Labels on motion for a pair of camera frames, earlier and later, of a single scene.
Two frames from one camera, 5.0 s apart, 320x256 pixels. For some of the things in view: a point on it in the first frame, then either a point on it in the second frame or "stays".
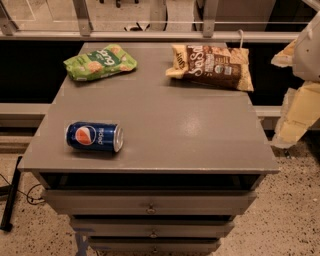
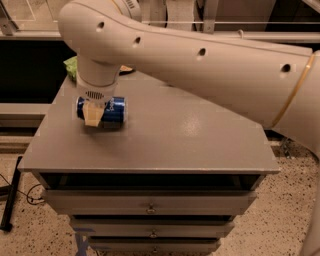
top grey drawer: x=149 y=201 stays
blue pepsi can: x=95 y=136 -> x=115 y=112
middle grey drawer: x=152 y=227 stays
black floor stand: x=9 y=190 stays
